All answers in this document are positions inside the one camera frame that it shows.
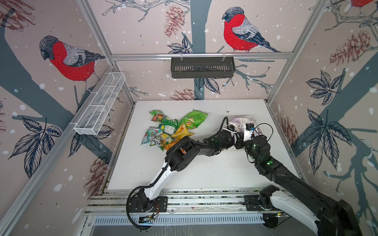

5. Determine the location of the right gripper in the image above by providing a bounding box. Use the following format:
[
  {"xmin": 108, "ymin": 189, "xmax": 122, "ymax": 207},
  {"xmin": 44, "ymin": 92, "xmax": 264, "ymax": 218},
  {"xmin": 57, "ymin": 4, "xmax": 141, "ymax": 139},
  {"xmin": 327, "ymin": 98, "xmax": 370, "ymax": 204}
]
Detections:
[{"xmin": 235, "ymin": 129, "xmax": 262, "ymax": 164}]

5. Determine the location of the printed white paper bag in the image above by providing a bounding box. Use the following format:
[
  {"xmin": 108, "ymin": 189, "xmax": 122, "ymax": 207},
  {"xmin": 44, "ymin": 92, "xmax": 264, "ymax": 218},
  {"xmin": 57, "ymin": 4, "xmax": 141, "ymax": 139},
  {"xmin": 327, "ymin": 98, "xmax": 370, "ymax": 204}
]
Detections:
[{"xmin": 222, "ymin": 117, "xmax": 262, "ymax": 138}]

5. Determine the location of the large green chip bag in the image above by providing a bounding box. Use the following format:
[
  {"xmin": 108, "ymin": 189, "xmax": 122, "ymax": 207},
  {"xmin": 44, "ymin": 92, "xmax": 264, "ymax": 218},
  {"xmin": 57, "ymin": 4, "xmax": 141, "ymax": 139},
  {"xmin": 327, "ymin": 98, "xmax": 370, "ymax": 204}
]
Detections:
[{"xmin": 178, "ymin": 110, "xmax": 208, "ymax": 129}]

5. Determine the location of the small green snack pack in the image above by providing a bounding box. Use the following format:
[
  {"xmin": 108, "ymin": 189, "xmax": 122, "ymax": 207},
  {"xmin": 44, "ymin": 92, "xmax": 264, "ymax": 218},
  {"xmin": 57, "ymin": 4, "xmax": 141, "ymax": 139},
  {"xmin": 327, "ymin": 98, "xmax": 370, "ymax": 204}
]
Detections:
[{"xmin": 160, "ymin": 117, "xmax": 179, "ymax": 135}]

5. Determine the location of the orange snack pack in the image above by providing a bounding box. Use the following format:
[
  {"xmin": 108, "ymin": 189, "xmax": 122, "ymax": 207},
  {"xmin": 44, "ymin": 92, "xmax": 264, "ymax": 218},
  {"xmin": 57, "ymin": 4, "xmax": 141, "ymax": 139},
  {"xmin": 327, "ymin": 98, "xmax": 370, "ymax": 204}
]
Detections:
[{"xmin": 163, "ymin": 136, "xmax": 184, "ymax": 150}]

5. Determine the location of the yellow green spring snack bag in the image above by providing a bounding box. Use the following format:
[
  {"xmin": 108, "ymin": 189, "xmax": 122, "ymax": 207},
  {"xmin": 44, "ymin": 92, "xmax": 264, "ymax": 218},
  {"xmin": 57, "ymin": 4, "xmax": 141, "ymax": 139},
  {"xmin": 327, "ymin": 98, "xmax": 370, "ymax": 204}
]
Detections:
[{"xmin": 150, "ymin": 133, "xmax": 173, "ymax": 149}]

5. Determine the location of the green red snack pack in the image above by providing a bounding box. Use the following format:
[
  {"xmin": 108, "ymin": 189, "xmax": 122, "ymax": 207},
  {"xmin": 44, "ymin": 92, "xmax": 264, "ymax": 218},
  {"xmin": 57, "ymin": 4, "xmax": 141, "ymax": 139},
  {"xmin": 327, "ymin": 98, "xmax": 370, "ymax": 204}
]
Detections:
[{"xmin": 150, "ymin": 110, "xmax": 166, "ymax": 122}]

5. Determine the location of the colourful candy snack bag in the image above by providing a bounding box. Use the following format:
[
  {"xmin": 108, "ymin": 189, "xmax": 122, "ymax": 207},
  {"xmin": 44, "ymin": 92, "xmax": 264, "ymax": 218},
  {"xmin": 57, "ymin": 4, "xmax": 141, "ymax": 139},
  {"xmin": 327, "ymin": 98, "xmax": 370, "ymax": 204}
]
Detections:
[{"xmin": 141, "ymin": 126, "xmax": 162, "ymax": 146}]

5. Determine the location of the yellow snack pack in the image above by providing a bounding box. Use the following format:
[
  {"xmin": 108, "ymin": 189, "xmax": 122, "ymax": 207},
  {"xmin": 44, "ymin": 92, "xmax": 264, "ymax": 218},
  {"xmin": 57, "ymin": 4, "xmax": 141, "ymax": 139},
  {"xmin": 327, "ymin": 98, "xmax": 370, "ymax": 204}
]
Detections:
[{"xmin": 171, "ymin": 124, "xmax": 193, "ymax": 141}]

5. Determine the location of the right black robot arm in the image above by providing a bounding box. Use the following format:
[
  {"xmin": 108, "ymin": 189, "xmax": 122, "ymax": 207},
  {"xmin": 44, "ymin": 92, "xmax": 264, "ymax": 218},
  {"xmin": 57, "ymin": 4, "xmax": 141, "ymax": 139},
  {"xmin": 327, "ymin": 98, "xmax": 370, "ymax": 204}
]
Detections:
[{"xmin": 235, "ymin": 135, "xmax": 362, "ymax": 236}]

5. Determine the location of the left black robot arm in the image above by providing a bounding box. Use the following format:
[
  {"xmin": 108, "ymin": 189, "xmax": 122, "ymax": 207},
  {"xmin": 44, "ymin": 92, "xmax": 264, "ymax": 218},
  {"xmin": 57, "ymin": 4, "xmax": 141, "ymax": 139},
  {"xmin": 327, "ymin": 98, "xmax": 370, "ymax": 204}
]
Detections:
[{"xmin": 126, "ymin": 117, "xmax": 234, "ymax": 231}]

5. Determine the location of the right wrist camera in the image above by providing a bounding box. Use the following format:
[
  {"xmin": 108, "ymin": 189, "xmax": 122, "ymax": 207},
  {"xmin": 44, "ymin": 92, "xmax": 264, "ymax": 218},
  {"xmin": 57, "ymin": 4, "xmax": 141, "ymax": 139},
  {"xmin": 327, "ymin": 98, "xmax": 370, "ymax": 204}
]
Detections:
[{"xmin": 243, "ymin": 123, "xmax": 255, "ymax": 142}]

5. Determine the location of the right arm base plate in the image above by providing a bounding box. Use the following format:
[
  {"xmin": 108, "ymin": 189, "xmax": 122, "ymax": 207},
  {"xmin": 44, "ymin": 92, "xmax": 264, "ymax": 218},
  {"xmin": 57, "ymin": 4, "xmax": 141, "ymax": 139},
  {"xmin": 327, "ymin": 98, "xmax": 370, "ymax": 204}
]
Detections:
[{"xmin": 242, "ymin": 195, "xmax": 281, "ymax": 212}]

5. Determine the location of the aluminium mounting rail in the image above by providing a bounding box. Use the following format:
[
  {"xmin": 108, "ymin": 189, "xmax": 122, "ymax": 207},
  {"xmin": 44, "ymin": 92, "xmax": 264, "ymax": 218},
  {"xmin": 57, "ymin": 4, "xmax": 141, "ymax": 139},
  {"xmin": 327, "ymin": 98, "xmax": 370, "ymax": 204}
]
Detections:
[{"xmin": 85, "ymin": 188, "xmax": 274, "ymax": 214}]

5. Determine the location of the black hanging wall basket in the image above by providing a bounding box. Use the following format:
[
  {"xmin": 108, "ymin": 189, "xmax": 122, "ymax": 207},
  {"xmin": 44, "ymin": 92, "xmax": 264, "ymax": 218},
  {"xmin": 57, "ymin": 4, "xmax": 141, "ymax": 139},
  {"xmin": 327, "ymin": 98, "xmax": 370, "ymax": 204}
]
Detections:
[{"xmin": 171, "ymin": 57, "xmax": 235, "ymax": 79}]

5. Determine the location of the aluminium frame crossbar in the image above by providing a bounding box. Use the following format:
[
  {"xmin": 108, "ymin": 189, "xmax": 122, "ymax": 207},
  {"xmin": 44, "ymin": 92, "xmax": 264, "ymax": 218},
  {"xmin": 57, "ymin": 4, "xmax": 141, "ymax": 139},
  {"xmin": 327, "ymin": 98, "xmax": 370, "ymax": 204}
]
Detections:
[{"xmin": 111, "ymin": 52, "xmax": 294, "ymax": 62}]

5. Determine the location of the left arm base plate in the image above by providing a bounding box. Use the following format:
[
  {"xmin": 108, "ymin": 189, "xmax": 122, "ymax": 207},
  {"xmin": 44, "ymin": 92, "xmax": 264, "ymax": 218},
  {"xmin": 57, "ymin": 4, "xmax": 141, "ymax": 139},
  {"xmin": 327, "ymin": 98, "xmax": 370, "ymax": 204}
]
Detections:
[{"xmin": 127, "ymin": 196, "xmax": 168, "ymax": 213}]

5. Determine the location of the white wire mesh basket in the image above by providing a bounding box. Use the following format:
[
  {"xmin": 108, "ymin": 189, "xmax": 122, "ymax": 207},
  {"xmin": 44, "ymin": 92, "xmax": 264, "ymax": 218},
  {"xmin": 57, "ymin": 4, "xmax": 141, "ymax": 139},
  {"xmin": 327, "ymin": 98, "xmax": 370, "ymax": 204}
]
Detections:
[{"xmin": 74, "ymin": 72, "xmax": 126, "ymax": 136}]

